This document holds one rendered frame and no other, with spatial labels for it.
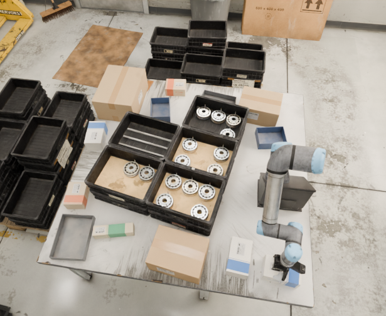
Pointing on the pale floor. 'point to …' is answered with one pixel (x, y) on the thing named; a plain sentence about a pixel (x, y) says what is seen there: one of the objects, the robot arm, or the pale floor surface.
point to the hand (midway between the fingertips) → (282, 270)
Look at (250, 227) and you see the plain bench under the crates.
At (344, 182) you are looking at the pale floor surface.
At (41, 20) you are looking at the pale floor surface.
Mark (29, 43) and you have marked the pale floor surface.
